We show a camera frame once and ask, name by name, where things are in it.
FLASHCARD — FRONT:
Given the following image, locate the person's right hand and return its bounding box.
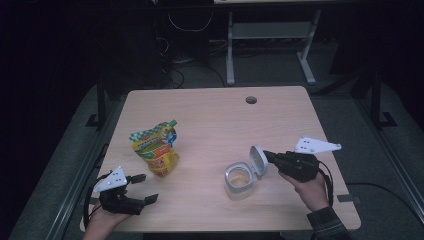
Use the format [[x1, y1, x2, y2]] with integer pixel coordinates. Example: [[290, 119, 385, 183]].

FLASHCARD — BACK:
[[278, 171, 330, 213]]

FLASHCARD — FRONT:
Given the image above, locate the black metal stand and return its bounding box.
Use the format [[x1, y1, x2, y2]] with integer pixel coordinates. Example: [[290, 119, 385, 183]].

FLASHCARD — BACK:
[[369, 68, 398, 130], [85, 76, 108, 131]]

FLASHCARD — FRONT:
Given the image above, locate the white desk frame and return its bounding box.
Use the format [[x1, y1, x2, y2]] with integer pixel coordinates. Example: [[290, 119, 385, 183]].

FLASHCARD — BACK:
[[225, 9, 323, 86]]

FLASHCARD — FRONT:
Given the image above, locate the grey tape strip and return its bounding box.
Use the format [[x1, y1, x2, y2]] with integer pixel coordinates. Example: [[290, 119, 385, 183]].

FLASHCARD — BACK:
[[336, 194, 362, 205]]

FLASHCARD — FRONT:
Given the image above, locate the left hand-held gripper cable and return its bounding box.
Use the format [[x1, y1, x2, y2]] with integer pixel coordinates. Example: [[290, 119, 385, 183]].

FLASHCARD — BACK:
[[82, 172, 113, 229]]

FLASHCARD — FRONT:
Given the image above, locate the right hand-held gripper cable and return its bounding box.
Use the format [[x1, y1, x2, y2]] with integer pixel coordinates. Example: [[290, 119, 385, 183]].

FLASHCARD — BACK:
[[317, 159, 335, 208]]

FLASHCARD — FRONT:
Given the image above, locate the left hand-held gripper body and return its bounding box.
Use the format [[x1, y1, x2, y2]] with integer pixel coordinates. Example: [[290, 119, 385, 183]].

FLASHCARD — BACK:
[[92, 165, 147, 216]]

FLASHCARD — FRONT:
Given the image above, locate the hand-held gripper cable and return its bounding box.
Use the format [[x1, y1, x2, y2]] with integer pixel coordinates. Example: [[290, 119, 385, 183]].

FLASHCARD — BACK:
[[82, 172, 113, 229], [317, 159, 335, 208]]

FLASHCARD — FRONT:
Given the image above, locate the white hanging cable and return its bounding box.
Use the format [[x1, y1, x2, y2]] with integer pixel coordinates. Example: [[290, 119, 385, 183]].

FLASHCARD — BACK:
[[167, 11, 214, 33]]

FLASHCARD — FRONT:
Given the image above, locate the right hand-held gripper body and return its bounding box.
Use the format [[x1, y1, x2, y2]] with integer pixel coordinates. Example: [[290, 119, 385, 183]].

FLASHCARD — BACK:
[[275, 135, 343, 184]]

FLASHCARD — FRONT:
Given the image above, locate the yellow spout pouch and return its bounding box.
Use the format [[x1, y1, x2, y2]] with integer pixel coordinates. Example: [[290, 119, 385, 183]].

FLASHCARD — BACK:
[[128, 119, 181, 178]]

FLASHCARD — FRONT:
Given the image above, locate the person's left hand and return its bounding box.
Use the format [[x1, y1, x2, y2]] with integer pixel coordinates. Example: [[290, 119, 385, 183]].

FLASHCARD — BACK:
[[82, 205, 132, 240]]

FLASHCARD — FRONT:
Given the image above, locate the black floor cable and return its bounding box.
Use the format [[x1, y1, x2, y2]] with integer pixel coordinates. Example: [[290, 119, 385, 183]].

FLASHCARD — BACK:
[[346, 181, 422, 222]]

